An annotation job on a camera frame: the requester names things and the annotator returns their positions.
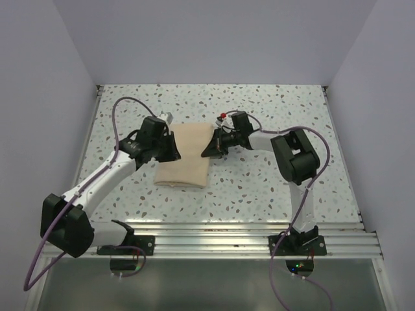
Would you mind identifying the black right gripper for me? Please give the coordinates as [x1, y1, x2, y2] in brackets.
[202, 127, 241, 157]

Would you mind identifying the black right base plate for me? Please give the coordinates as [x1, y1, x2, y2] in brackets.
[275, 227, 327, 256]

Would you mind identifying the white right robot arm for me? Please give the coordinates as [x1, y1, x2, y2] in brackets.
[201, 110, 327, 256]

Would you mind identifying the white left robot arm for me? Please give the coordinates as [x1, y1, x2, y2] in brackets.
[40, 113, 181, 258]

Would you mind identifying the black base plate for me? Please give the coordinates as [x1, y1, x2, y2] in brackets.
[275, 227, 327, 256]
[97, 235, 156, 256]

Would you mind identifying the beige cloth drape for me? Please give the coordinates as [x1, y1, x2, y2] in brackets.
[154, 123, 213, 188]

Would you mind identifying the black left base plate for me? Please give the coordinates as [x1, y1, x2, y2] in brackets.
[97, 235, 156, 256]

